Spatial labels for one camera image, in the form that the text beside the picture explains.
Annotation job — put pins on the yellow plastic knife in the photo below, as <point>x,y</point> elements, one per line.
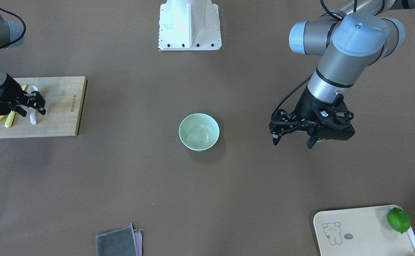
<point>10,119</point>

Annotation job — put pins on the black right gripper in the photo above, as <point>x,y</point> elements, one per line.
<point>5,89</point>

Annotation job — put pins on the cream rabbit tray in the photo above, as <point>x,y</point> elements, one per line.
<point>361,232</point>

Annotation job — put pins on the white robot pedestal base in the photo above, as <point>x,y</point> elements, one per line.
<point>189,25</point>

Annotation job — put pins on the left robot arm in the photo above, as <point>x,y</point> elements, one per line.
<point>348,38</point>

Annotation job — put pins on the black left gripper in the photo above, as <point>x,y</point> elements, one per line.
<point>304,105</point>

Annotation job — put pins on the bamboo cutting board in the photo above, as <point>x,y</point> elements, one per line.
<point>64,102</point>

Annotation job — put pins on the green lime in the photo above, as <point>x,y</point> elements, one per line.
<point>398,220</point>

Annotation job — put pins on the white ceramic spoon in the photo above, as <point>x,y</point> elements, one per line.
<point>33,114</point>

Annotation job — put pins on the mint green bowl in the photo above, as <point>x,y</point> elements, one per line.
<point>199,132</point>

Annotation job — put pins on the grey folded cloth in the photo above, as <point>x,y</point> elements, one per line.
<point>126,241</point>

